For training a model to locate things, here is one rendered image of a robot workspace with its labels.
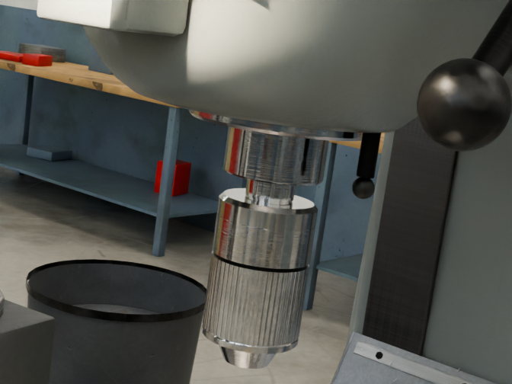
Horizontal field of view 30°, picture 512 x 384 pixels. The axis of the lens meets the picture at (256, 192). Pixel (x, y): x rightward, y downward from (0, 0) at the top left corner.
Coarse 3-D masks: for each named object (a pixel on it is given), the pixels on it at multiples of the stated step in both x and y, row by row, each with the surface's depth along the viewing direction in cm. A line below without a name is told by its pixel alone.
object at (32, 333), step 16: (0, 304) 69; (16, 304) 73; (0, 320) 69; (16, 320) 69; (32, 320) 70; (48, 320) 70; (0, 336) 66; (16, 336) 68; (32, 336) 69; (48, 336) 71; (0, 352) 67; (16, 352) 68; (32, 352) 70; (48, 352) 71; (0, 368) 67; (16, 368) 68; (32, 368) 70; (48, 368) 71
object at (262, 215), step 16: (224, 192) 45; (240, 192) 45; (224, 208) 44; (240, 208) 43; (256, 208) 43; (272, 208) 43; (288, 208) 43; (304, 208) 44; (240, 224) 43; (256, 224) 43; (272, 224) 43; (288, 224) 43; (304, 224) 44
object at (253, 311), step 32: (224, 224) 44; (224, 256) 44; (256, 256) 43; (288, 256) 43; (224, 288) 44; (256, 288) 43; (288, 288) 44; (224, 320) 44; (256, 320) 44; (288, 320) 44; (256, 352) 44
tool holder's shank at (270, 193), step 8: (248, 184) 44; (256, 184) 44; (264, 184) 44; (272, 184) 44; (280, 184) 44; (248, 192) 44; (256, 192) 44; (264, 192) 44; (272, 192) 44; (280, 192) 44; (288, 192) 44; (264, 200) 44; (272, 200) 44; (280, 200) 44; (288, 200) 44
